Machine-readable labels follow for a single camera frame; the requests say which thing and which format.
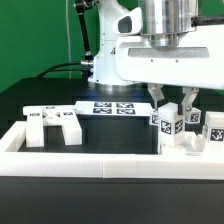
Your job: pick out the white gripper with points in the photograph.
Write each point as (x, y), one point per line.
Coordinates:
(171, 46)

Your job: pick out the white chair seat piece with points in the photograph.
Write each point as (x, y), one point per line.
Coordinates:
(189, 143)

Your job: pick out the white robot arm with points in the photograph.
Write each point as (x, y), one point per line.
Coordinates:
(105, 70)

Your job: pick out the white chair back piece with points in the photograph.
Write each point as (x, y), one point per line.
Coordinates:
(39, 117)

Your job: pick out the white U-shaped fence frame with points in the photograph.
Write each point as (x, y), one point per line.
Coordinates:
(13, 162)

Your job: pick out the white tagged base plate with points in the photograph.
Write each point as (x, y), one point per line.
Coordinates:
(103, 108)

